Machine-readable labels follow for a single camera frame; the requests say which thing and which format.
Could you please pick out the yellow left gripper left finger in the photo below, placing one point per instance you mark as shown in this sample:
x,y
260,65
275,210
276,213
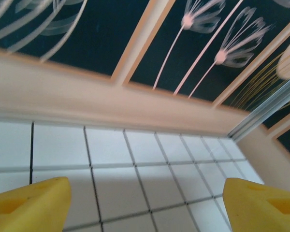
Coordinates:
x,y
26,210

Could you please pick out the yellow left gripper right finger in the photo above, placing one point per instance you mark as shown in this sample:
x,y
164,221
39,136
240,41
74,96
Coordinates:
x,y
263,210

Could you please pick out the aluminium corner post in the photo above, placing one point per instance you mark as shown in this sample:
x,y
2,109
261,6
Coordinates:
x,y
263,108

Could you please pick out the wall panel beige disc gold lines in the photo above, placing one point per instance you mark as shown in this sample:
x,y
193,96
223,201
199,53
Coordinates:
x,y
263,79

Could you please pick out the wall panel with pink flowers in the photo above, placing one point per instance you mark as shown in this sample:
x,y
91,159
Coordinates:
x,y
159,36

